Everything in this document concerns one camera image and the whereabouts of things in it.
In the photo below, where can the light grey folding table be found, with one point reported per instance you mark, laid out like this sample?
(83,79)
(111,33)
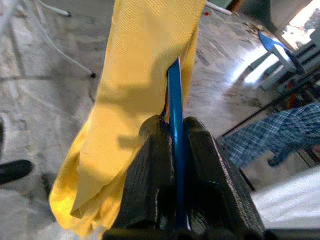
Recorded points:
(93,74)

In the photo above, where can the white garment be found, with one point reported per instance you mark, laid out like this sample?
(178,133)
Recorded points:
(287,197)

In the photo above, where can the white rolled tube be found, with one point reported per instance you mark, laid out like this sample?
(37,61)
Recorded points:
(220,8)

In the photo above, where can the blue plaid garment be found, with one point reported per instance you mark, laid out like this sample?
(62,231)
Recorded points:
(275,132)

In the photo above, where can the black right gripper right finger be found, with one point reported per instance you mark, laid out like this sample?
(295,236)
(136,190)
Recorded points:
(215,195)

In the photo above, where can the blue floor mat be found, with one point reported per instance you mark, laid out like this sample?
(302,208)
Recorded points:
(268,42)

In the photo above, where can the yellow garment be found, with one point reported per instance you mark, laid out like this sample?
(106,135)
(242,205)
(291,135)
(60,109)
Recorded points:
(137,62)

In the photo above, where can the pale plastic stool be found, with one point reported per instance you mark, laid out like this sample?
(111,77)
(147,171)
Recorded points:
(282,55)

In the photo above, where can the blue plastic hanger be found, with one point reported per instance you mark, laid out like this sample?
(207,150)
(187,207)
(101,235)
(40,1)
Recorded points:
(176,125)

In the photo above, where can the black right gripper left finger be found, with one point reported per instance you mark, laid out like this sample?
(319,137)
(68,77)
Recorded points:
(150,187)

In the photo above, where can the black metal drying rack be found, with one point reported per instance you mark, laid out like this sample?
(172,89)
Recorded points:
(250,120)

